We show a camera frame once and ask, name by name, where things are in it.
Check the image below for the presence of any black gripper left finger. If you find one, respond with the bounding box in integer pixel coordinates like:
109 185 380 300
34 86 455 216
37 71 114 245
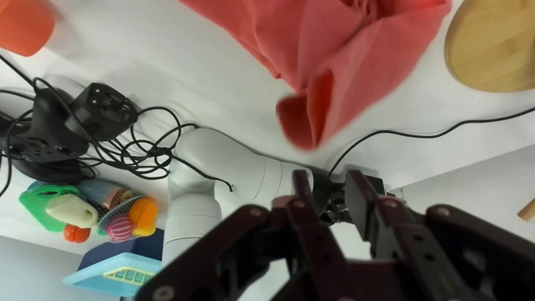
136 170 358 301

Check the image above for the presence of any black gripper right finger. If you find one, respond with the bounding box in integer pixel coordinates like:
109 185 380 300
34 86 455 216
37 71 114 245
345 170 535 301

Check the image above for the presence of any coral red sweatshirt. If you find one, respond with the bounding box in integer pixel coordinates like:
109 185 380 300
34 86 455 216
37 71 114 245
179 0 455 155

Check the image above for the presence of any dark blue box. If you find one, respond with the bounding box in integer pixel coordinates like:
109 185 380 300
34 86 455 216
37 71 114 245
77 228 168 273

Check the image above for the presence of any orange yellow toy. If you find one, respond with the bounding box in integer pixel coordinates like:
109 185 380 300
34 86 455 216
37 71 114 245
128 196 161 240

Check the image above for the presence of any pink striped toy ball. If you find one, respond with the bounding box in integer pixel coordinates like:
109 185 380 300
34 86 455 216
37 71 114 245
103 213 138 245

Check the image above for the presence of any light blue plastic basket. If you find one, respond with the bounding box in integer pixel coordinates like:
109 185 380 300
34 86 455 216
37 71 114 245
62 252 164 298

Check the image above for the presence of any wooden mug tree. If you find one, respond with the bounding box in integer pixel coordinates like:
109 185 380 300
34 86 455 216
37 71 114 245
444 0 535 223

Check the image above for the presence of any blue toy cup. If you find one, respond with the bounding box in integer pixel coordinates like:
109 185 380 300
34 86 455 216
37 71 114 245
77 178 138 211

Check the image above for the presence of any small orange toy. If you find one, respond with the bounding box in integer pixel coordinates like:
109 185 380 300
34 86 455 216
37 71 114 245
62 225 92 247

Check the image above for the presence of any black hand controller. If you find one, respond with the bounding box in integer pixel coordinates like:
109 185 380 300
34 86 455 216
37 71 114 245
66 83 141 143

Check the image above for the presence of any green toy with cream piece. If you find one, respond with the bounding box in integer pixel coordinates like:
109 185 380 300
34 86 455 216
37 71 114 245
19 181 101 235

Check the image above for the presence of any orange bowl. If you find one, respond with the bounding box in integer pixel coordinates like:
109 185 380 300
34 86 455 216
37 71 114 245
0 0 59 59

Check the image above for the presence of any thin black table cable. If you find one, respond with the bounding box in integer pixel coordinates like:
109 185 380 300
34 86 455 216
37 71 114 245
327 106 535 181

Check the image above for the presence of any black device with cables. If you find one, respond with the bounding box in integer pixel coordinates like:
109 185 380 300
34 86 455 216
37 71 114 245
0 53 236 195

